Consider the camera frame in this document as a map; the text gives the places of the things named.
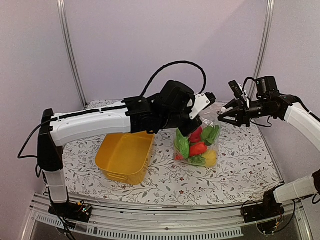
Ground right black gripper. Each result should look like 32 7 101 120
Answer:
217 98 272 128

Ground red toy apple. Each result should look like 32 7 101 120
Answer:
189 126 203 144

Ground green toy cucumber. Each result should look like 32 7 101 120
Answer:
174 128 190 161

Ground green toy lettuce leaf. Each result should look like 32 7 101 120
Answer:
200 125 220 146

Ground red toy tomato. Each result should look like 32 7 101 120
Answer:
189 142 208 157

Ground clear zip top bag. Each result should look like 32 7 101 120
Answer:
173 103 222 168

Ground orange toy carrot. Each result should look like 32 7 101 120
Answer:
174 154 184 161

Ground green toy grapes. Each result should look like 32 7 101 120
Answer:
187 155 206 166

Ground yellow toy lemon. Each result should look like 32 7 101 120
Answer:
202 150 217 167

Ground yellow plastic basket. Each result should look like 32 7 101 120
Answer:
95 132 155 186

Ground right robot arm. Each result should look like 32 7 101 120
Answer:
217 76 320 218

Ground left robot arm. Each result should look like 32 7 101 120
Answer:
34 80 211 217

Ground floral table mat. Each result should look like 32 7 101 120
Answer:
47 99 282 207

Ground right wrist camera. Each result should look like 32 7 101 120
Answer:
228 80 251 109

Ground left black cable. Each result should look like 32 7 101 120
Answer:
139 59 208 98

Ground black cable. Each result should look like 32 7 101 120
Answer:
242 76 320 128
139 59 208 98

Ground right black cable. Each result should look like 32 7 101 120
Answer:
242 76 320 128

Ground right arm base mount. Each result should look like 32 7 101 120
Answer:
240 188 285 235

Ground front aluminium rail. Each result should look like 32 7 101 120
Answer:
20 193 314 240

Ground right aluminium frame post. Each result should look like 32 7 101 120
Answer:
252 0 275 81

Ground aluminium frame post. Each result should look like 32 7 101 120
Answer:
56 0 88 107
252 0 275 81

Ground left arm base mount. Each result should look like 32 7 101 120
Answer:
48 201 93 223

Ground left aluminium frame post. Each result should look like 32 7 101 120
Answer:
56 0 88 107

